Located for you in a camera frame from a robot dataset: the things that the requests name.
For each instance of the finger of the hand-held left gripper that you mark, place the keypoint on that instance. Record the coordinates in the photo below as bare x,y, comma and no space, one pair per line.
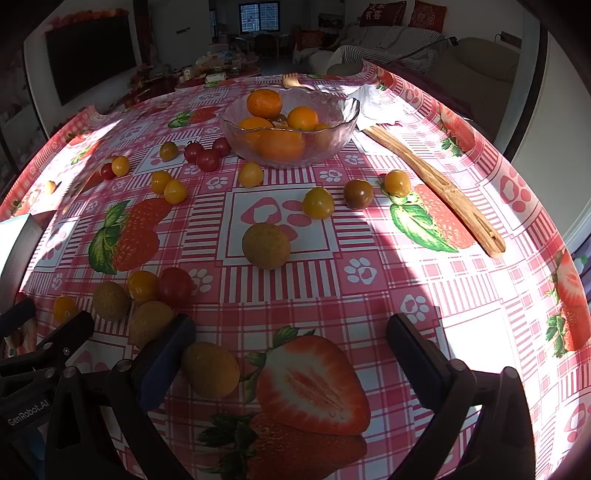
18,316
69,330

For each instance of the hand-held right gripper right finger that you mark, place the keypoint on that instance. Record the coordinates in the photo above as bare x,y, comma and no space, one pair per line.
408,350

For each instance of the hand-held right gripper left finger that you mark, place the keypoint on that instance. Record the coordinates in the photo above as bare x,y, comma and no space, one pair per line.
168,344

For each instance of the brown longan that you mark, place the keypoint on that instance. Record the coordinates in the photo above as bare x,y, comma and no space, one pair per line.
266,246
111,301
210,369
50,186
150,321

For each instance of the red cherry tomato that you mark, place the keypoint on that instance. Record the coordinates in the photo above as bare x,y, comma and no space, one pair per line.
175,286
193,151
107,171
207,160
221,146

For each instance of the white tray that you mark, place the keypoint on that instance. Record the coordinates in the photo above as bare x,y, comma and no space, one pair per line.
18,240

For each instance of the yellow cherry tomato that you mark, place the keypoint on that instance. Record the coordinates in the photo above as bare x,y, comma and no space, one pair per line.
168,151
120,165
175,191
318,203
143,286
251,174
64,308
398,182
160,181

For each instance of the strawberry printed tablecloth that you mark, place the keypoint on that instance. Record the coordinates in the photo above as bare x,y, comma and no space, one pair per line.
323,286

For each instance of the wooden spatula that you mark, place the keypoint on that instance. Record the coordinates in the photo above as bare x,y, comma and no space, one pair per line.
438,189

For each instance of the brownish cherry tomato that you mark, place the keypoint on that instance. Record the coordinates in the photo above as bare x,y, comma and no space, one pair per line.
358,194

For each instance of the orange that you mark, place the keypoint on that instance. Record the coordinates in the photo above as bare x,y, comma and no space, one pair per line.
279,145
302,118
254,124
264,103

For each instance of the glass bowl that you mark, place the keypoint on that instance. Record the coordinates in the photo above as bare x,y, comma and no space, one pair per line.
337,124

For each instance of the white tissue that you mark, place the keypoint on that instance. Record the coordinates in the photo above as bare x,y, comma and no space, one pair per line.
376,104

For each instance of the black television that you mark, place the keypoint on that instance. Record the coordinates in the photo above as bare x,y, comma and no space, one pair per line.
90,55

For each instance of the white coffee table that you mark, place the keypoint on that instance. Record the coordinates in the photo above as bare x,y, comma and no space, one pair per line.
221,74

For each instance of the beige armchair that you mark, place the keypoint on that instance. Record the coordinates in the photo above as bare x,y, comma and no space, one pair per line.
480,60

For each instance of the grey striped sofa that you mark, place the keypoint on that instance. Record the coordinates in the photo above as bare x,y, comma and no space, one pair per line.
392,41

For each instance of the red cushion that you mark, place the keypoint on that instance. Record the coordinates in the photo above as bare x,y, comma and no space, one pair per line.
382,14
427,16

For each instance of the window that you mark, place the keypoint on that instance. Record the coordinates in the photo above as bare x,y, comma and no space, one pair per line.
258,16

